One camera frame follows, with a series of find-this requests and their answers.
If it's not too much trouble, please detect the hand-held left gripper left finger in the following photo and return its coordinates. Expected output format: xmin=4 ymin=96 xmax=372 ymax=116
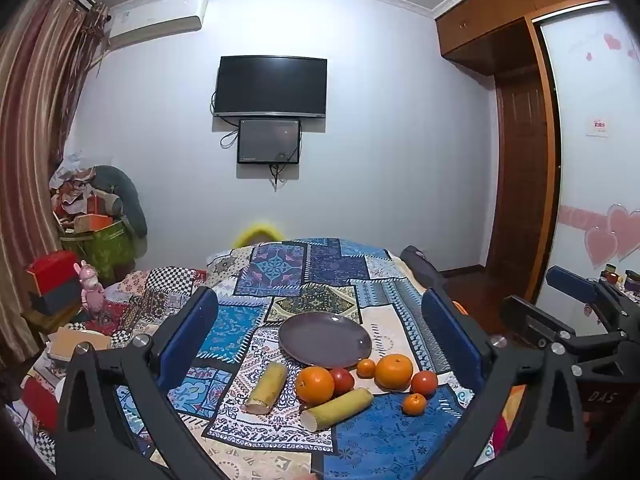
xmin=54 ymin=285 xmax=221 ymax=480

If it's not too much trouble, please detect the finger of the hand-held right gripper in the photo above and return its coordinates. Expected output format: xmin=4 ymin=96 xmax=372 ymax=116
xmin=500 ymin=295 xmax=628 ymax=366
xmin=546 ymin=266 xmax=640 ymax=333

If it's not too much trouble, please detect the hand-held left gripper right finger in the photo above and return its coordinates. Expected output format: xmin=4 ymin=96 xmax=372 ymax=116
xmin=421 ymin=287 xmax=601 ymax=480

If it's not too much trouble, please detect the bright red tomato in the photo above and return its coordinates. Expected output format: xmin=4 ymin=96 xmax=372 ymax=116
xmin=410 ymin=370 xmax=439 ymax=397

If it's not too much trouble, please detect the large orange with green stem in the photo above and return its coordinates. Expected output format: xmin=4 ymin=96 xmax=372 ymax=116
xmin=375 ymin=353 xmax=414 ymax=392

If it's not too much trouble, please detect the yellow green sugarcane piece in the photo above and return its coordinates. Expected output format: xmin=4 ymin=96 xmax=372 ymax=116
xmin=244 ymin=363 xmax=289 ymax=415

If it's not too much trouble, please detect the red apple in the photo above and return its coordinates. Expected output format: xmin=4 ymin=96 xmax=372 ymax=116
xmin=331 ymin=368 xmax=356 ymax=395

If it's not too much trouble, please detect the checkered cloth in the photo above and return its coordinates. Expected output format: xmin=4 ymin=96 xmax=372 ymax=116
xmin=107 ymin=267 xmax=207 ymax=341

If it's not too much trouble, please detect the orange yellow blanket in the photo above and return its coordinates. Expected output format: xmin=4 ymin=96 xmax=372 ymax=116
xmin=492 ymin=385 xmax=532 ymax=457

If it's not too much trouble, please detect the pink toy rabbit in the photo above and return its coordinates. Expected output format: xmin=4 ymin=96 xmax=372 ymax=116
xmin=75 ymin=261 xmax=106 ymax=319

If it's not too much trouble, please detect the cardboard box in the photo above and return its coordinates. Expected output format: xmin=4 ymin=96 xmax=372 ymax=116
xmin=47 ymin=326 xmax=114 ymax=362

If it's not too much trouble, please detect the brown wooden door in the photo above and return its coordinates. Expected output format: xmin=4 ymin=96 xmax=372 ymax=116
xmin=487 ymin=72 xmax=551 ymax=275

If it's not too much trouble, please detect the green box with clutter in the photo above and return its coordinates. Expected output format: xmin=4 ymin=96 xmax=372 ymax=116
xmin=60 ymin=220 xmax=134 ymax=282

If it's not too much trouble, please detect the patchwork printed blanket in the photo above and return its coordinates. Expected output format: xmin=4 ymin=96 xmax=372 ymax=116
xmin=112 ymin=237 xmax=501 ymax=480

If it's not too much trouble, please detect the yellow plastic object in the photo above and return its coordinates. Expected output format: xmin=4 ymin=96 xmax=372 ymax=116
xmin=232 ymin=222 xmax=284 ymax=249

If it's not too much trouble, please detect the dark grey box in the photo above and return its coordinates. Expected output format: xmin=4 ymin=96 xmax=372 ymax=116
xmin=27 ymin=285 xmax=86 ymax=317

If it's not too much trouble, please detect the red box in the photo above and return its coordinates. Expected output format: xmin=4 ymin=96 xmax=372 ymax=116
xmin=26 ymin=251 xmax=83 ymax=295

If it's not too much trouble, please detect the orange box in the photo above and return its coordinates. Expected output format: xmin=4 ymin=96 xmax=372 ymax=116
xmin=74 ymin=214 xmax=113 ymax=233

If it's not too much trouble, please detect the grey pillow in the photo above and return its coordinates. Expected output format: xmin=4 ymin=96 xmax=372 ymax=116
xmin=92 ymin=165 xmax=149 ymax=239

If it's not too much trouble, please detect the white sliding wardrobe door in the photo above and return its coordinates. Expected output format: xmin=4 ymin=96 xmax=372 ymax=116
xmin=532 ymin=2 xmax=640 ymax=306

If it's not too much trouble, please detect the striped brown curtain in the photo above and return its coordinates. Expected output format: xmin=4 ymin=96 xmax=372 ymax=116
xmin=0 ymin=0 xmax=110 ymax=401

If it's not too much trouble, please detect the wooden wardrobe cabinet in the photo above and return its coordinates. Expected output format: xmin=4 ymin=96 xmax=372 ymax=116
xmin=434 ymin=0 xmax=608 ymax=78

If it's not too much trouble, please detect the white air conditioner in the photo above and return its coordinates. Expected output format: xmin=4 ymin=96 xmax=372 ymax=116
xmin=107 ymin=0 xmax=209 ymax=52

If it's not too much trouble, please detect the black hanging cable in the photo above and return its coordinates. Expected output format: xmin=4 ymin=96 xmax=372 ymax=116
xmin=270 ymin=152 xmax=297 ymax=192

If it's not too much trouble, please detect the small black wall monitor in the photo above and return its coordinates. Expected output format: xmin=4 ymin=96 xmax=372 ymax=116
xmin=237 ymin=118 xmax=303 ymax=165

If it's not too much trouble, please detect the black wall television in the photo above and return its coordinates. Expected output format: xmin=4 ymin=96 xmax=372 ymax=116
xmin=214 ymin=56 xmax=328 ymax=119

